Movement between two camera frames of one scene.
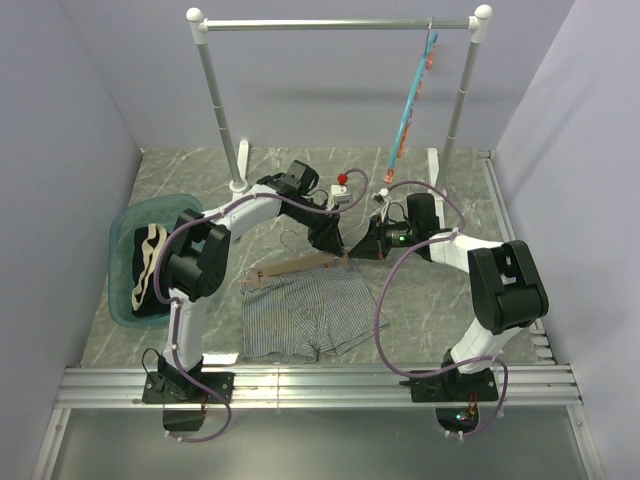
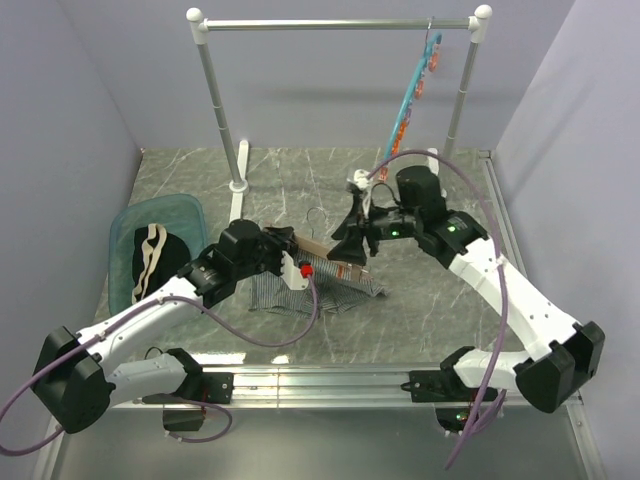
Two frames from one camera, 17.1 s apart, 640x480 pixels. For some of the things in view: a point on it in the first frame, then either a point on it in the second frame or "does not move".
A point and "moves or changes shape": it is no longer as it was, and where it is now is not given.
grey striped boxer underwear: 304,314 moves or changes shape
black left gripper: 326,235 to 280,239
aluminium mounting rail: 363,386 does not move
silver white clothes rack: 239,149 does not move
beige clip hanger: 342,257 moves or changes shape
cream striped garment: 151,247 does not move
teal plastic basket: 156,211 does not move
